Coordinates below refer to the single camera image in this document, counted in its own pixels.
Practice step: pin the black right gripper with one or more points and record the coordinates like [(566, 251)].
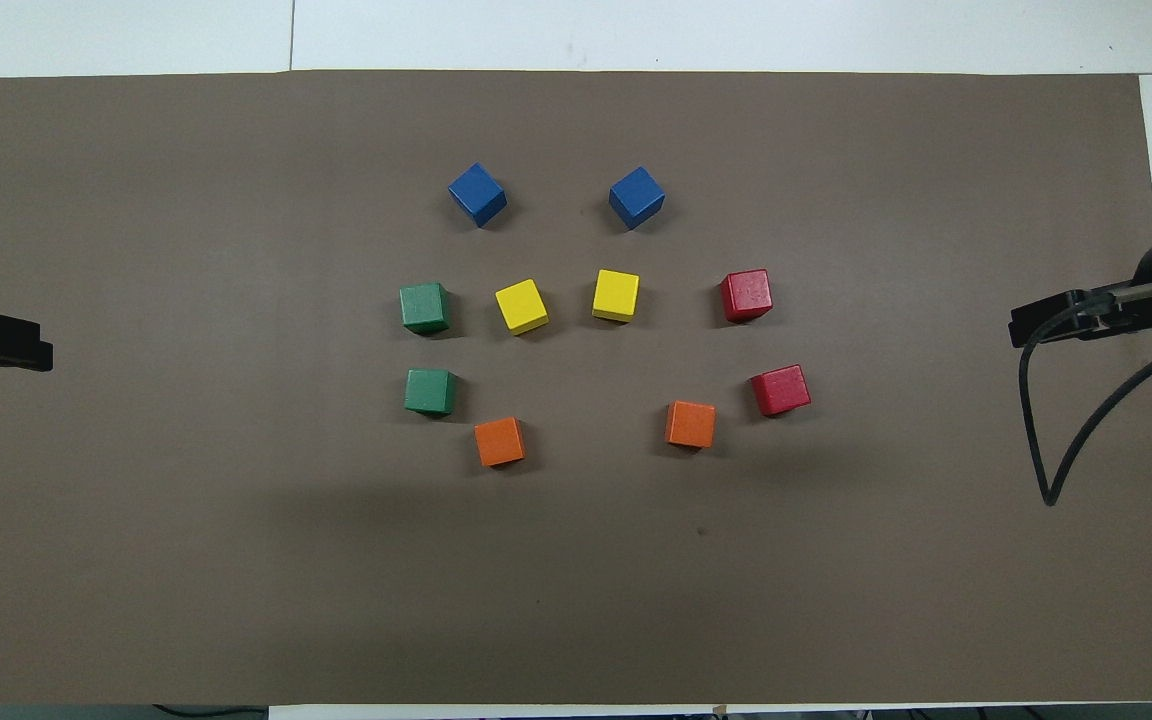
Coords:
[(1118, 312)]

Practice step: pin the red wooden cube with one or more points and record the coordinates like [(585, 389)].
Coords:
[(781, 390), (746, 294)]

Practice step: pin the green wooden cube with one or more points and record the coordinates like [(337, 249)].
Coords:
[(424, 307), (429, 391)]

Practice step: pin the orange wooden cube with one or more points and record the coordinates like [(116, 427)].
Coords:
[(691, 424), (499, 441)]

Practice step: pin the blue wooden cube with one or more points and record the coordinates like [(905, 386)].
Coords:
[(477, 195), (636, 197)]

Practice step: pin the yellow wooden cube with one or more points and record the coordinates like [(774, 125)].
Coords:
[(521, 305), (616, 293)]

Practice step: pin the brown table mat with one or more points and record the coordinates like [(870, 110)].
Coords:
[(576, 580)]

